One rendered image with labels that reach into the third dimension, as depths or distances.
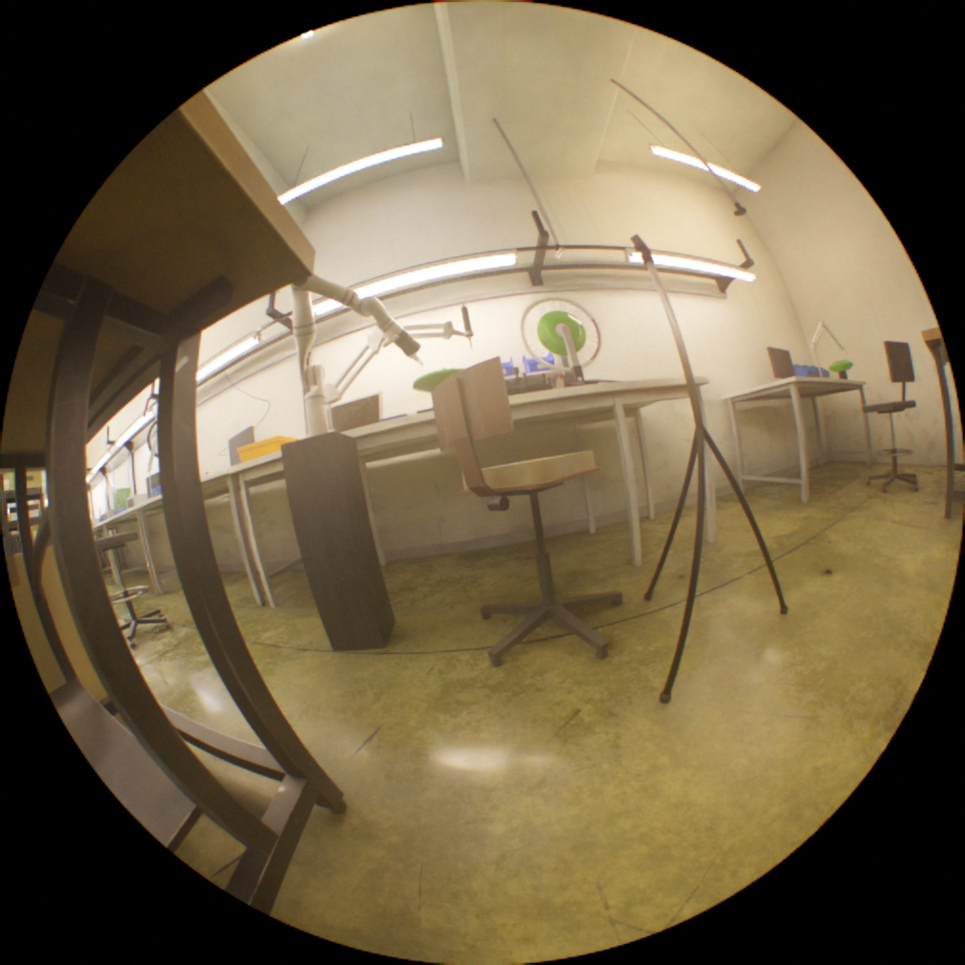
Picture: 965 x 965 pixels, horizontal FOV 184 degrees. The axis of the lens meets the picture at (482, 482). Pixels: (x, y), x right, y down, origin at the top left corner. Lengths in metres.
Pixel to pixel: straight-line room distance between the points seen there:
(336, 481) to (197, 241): 0.90
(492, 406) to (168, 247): 0.73
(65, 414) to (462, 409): 0.81
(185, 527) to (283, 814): 0.48
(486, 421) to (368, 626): 0.88
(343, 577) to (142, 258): 1.08
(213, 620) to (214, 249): 0.46
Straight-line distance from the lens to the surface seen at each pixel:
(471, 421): 0.80
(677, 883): 0.65
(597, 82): 3.52
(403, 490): 2.38
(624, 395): 1.53
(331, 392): 1.62
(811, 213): 5.23
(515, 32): 3.19
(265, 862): 0.61
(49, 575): 1.39
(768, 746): 0.81
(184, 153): 0.35
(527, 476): 0.79
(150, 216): 0.40
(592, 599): 1.18
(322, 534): 1.16
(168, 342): 0.53
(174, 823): 0.57
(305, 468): 1.16
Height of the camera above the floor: 0.63
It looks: 3 degrees down
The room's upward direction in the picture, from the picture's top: 10 degrees counter-clockwise
